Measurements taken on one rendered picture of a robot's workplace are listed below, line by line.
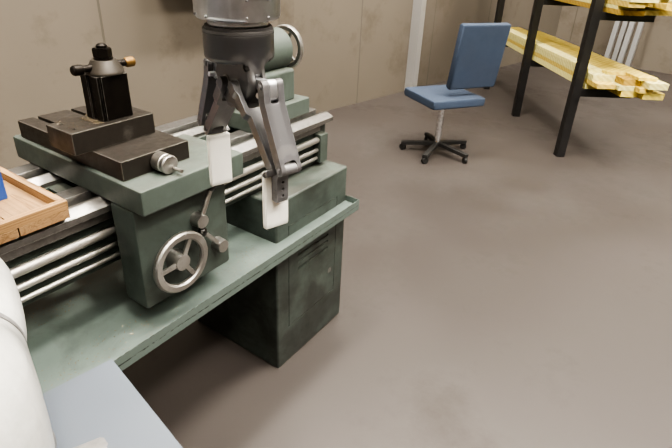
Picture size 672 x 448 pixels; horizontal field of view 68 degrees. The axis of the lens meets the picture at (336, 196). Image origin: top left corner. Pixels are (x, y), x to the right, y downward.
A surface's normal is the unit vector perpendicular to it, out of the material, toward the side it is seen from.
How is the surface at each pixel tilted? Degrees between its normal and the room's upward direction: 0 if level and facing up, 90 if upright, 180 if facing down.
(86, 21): 90
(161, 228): 90
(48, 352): 0
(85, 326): 0
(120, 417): 0
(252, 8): 90
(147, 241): 90
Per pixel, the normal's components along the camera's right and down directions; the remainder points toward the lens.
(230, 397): 0.04, -0.90
